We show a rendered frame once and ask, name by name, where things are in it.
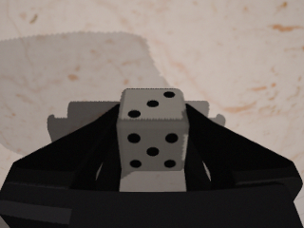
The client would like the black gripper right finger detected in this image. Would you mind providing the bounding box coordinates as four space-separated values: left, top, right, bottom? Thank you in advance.
184 104 303 200

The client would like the grey die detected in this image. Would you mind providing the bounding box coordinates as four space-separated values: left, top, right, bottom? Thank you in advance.
117 89 189 171

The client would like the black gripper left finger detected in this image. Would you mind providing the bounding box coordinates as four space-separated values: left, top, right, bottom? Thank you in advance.
4 104 122 192

